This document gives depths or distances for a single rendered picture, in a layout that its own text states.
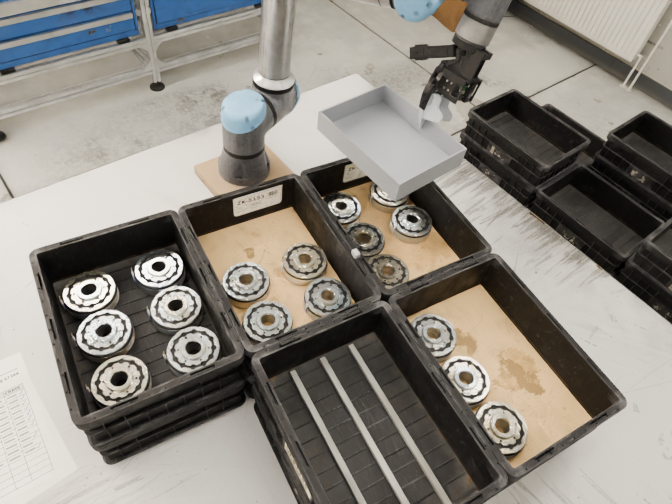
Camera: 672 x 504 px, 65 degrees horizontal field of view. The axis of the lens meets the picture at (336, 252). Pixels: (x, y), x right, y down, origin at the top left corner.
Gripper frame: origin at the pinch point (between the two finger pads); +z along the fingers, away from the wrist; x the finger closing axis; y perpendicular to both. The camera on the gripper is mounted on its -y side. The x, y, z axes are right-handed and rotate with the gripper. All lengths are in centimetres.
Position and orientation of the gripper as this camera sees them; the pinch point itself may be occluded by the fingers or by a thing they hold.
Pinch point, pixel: (421, 120)
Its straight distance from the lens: 126.0
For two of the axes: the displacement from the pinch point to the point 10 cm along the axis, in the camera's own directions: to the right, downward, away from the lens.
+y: 6.7, 6.3, -4.0
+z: -3.2, 7.3, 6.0
